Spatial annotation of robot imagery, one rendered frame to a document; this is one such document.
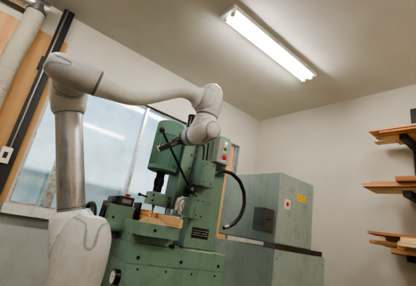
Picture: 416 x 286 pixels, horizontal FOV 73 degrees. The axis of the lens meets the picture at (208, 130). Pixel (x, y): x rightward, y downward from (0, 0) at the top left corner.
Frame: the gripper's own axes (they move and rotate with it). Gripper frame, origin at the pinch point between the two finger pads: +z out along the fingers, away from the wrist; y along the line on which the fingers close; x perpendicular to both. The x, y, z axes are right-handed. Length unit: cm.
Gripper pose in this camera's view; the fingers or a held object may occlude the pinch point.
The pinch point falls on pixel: (169, 143)
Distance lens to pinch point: 152.7
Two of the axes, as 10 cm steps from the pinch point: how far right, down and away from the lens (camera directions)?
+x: -4.1, -9.1, -0.8
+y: 7.1, -3.8, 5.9
